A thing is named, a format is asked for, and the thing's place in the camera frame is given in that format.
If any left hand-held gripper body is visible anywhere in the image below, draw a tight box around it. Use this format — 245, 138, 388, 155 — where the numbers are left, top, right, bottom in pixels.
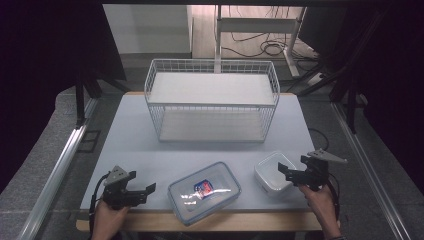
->
101, 165, 135, 211

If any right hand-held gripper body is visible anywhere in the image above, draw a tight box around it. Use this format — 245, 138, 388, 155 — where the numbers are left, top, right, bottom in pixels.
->
299, 148, 349, 193

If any white plastic container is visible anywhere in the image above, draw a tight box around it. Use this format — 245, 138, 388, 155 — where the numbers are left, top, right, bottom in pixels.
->
253, 151, 299, 198

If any person's left hand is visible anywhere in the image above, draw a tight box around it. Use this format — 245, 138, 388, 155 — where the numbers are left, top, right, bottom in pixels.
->
90, 199, 132, 234

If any person's right hand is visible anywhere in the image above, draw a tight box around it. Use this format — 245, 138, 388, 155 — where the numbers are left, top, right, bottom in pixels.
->
298, 183, 335, 219

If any clear lidded food container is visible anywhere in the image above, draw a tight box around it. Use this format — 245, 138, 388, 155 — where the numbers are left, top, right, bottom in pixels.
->
166, 161, 243, 227

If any black metal stand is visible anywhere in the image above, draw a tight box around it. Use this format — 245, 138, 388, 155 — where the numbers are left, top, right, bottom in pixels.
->
295, 9, 392, 135
74, 71, 132, 130

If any black curtain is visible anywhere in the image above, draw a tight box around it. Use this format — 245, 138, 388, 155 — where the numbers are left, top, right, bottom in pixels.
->
298, 0, 424, 188
0, 0, 128, 195

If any white cabinet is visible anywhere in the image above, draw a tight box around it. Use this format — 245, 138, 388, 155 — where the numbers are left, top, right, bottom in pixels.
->
102, 3, 195, 56

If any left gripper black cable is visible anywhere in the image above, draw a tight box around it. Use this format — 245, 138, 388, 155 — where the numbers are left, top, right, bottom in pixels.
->
87, 172, 112, 234

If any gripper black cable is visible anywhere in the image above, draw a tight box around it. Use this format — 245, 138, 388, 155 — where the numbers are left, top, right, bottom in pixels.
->
327, 173, 342, 222
87, 172, 112, 234

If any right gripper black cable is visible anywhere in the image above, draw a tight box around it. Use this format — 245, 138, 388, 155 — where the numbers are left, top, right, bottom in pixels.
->
327, 173, 342, 222

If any black floor cable loop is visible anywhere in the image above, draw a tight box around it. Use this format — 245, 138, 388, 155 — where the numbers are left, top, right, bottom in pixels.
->
307, 127, 331, 152

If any aluminium rail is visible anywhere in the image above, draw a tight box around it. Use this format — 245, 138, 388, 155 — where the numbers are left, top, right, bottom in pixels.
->
330, 101, 414, 240
15, 97, 100, 240

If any white wire shelf rack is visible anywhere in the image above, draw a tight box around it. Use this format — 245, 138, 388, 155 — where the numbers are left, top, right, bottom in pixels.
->
143, 58, 281, 144

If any bundle of black floor cables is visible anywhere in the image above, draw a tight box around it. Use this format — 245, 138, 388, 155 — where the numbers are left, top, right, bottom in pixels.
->
221, 5, 322, 62

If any white metal desk frame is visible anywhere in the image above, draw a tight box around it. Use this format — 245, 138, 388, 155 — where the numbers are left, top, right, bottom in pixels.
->
213, 4, 308, 78

